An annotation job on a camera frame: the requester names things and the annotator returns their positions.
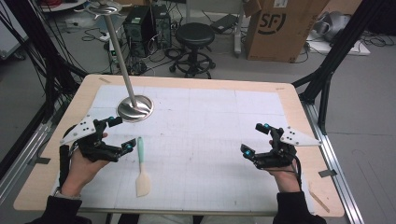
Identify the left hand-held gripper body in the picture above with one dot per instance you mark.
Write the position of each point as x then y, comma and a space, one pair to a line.
81, 129

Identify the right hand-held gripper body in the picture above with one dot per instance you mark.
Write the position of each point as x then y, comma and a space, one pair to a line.
292, 137

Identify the person's left hand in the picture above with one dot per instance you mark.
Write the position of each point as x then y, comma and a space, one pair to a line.
81, 171

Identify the person's right hand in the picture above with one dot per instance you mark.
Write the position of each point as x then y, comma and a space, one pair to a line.
285, 180

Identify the grey tape piece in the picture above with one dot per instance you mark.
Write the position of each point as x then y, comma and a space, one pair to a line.
42, 160
327, 173

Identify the white grid paper mat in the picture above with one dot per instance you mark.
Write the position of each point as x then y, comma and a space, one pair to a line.
202, 124

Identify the metal stand with round base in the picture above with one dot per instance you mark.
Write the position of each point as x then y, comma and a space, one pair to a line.
120, 53

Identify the white box with green light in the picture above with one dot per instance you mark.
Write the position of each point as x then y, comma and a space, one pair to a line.
114, 51

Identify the thin wooden stick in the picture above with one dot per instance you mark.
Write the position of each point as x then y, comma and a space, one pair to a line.
319, 201

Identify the large black computer tower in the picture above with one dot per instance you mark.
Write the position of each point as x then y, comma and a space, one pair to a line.
138, 31

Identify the brown cardboard box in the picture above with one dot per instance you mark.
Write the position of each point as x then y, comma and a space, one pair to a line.
280, 31

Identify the white table leg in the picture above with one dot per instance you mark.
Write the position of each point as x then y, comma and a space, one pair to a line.
239, 31

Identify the small black computer tower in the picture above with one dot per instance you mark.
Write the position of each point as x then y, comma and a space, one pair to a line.
162, 26

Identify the dark flat laptop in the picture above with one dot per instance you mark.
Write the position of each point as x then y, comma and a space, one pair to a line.
224, 23

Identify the black round stool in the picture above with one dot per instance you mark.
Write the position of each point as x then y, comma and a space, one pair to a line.
194, 35

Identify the grey white machine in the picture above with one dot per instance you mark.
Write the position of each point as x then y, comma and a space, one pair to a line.
333, 26

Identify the aluminium rail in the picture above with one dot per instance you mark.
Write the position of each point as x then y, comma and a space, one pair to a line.
336, 168
18, 168

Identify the black metal frame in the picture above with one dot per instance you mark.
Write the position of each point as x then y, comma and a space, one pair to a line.
46, 56
339, 46

